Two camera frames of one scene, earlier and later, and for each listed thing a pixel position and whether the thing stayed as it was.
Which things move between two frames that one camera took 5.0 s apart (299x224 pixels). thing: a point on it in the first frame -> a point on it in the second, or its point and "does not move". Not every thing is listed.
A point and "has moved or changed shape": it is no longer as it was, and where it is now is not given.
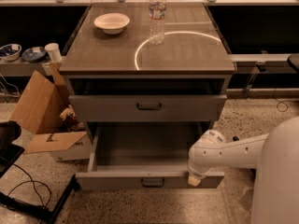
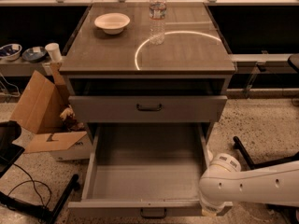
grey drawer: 142,156 has moved or changed shape
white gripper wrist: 195,173 -> 212,206
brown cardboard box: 38,109 does not move
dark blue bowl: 34,54 does not move
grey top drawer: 149,107 does not move
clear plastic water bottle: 157,9 does not move
